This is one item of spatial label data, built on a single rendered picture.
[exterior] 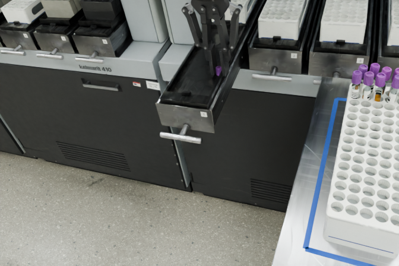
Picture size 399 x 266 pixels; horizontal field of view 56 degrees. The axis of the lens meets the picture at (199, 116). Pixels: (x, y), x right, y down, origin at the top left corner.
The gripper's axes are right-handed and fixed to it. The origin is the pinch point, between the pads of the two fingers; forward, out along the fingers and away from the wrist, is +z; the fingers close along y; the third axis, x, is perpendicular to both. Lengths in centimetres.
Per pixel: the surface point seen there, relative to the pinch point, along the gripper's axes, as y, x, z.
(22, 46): 74, -11, 9
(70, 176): 89, -12, 84
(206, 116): -1.0, 13.4, 5.4
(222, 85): -1.9, 4.5, 3.8
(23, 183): 111, -3, 84
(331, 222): -28.7, 38.4, -2.4
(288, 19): -13.2, -16.0, -2.2
